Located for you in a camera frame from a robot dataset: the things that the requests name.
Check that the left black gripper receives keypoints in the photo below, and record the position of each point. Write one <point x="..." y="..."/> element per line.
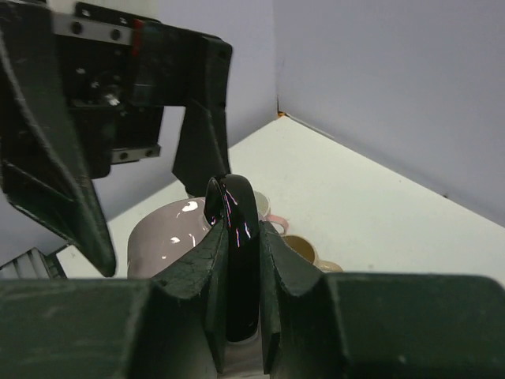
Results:
<point x="119" y="72"/>

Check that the lilac mug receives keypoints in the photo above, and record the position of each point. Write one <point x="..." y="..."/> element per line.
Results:
<point x="177" y="237"/>

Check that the beige round mug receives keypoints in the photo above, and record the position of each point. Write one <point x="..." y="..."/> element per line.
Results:
<point x="306" y="250"/>

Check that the pink mug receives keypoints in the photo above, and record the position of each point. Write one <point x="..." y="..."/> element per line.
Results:
<point x="263" y="205"/>

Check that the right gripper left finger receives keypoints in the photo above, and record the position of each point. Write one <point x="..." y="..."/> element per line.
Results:
<point x="71" y="328"/>

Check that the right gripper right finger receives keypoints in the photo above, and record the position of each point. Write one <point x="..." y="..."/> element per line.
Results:
<point x="318" y="324"/>

